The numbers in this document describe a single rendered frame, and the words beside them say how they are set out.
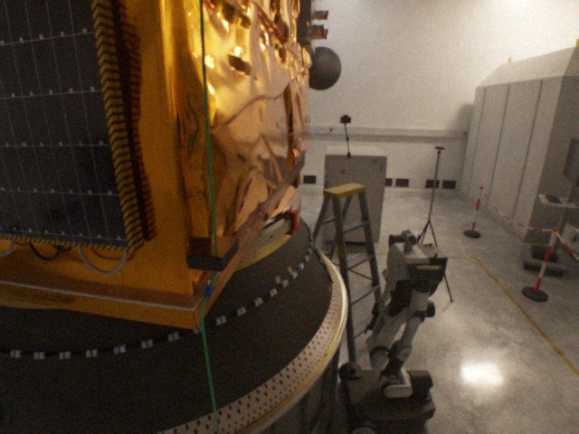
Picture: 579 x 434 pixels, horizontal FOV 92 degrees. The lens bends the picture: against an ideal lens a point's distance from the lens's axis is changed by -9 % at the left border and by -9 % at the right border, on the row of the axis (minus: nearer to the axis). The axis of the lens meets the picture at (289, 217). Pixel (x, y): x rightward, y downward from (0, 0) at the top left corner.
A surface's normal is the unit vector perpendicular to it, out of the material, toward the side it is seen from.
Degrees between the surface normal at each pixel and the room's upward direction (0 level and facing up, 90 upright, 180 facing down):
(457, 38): 90
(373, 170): 90
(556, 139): 90
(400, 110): 90
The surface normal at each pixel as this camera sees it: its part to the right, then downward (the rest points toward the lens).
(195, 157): 0.58, 0.35
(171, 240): 0.03, 0.33
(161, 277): -0.16, 0.47
